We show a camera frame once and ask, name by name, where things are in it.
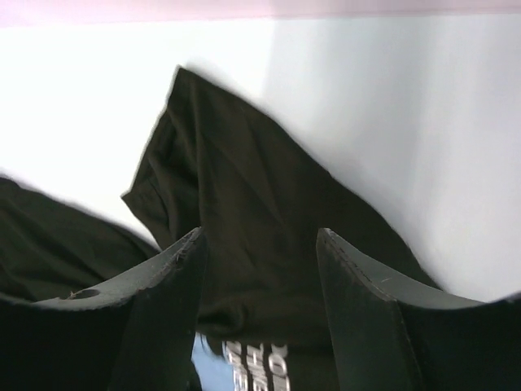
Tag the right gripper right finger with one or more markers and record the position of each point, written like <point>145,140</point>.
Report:
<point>391,332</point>

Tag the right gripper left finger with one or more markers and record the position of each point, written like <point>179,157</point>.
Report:
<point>132,332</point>

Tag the black printed t shirt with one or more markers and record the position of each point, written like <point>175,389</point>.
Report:
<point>216,163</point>

